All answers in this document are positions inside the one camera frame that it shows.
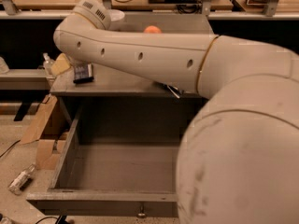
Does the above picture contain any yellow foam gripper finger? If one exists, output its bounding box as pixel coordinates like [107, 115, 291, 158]
[51, 53, 71, 77]

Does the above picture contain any dark blue rxbar wrapper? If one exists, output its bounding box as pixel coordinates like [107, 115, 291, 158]
[73, 63, 93, 84]

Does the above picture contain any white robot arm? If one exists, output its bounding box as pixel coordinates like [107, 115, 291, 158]
[53, 0, 299, 224]

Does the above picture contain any grey cabinet with top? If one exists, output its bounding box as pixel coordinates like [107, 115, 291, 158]
[50, 12, 219, 130]

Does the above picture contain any open grey top drawer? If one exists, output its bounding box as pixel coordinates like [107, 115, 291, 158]
[27, 104, 192, 217]

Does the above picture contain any metal drawer knob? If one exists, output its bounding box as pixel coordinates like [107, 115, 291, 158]
[136, 204, 147, 218]

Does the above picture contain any clear plastic bottle on shelf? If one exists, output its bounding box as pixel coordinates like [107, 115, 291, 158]
[43, 53, 54, 76]

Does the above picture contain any white ceramic bowl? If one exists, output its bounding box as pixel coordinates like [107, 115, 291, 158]
[108, 9, 125, 30]

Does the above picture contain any brown cardboard box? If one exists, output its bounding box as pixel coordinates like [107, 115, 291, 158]
[21, 95, 68, 170]

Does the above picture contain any orange fruit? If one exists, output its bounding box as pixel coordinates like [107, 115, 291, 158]
[144, 26, 162, 34]

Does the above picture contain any blue kettle chips bag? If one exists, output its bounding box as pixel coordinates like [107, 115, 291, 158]
[158, 83, 184, 99]

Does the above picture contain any plastic bottle on floor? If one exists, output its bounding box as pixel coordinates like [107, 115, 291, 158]
[7, 163, 36, 195]

